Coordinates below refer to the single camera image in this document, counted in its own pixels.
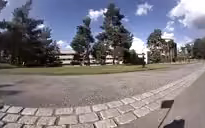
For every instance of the grass strip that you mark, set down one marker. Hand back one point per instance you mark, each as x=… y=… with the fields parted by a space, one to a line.
x=73 y=70

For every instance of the slim dark tree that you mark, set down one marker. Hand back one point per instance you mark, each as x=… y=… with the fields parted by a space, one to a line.
x=82 y=40

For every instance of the tall dark conifer tree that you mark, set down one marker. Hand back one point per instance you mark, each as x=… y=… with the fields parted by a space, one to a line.
x=113 y=33

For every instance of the long pale building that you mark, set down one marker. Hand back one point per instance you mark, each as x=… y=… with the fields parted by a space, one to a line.
x=66 y=56

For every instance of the grey gravelly road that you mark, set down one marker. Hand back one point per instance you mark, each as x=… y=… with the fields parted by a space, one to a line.
x=73 y=88

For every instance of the grey cobblestone strip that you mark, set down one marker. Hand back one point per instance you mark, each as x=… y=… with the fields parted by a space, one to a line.
x=90 y=116

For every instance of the broad leafy tree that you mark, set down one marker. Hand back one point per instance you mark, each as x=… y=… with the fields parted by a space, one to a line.
x=156 y=45

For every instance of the clump of dark conifers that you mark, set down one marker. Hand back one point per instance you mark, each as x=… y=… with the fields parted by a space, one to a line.
x=23 y=40

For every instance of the grey asphalt path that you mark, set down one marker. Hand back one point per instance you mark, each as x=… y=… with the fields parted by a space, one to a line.
x=196 y=96

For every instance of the row of distant trees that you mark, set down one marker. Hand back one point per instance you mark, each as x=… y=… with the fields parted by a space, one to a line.
x=201 y=48

